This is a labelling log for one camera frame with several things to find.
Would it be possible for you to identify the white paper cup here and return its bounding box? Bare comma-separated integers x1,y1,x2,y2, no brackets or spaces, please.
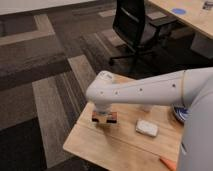
140,105,152,112

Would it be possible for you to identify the dark red rectangular eraser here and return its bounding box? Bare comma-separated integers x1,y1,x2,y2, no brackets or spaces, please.
98,112,112,124

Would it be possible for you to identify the small grey desk object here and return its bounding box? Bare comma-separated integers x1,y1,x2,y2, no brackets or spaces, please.
203,1,213,10

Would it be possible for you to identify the blue round disc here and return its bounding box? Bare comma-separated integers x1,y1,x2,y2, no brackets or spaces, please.
171,8,186,15

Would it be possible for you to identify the black office chair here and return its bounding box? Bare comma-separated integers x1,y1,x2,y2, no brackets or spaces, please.
109,0,175,65

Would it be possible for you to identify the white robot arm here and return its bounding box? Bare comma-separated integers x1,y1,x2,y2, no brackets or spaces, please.
86,67,213,171

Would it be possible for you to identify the white sponge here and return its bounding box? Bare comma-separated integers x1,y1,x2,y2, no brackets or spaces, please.
136,120,158,137

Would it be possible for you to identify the orange object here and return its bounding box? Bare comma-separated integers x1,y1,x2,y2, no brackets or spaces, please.
160,157,176,171

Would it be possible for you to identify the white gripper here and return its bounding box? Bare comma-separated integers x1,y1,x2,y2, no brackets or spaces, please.
92,104,117,123

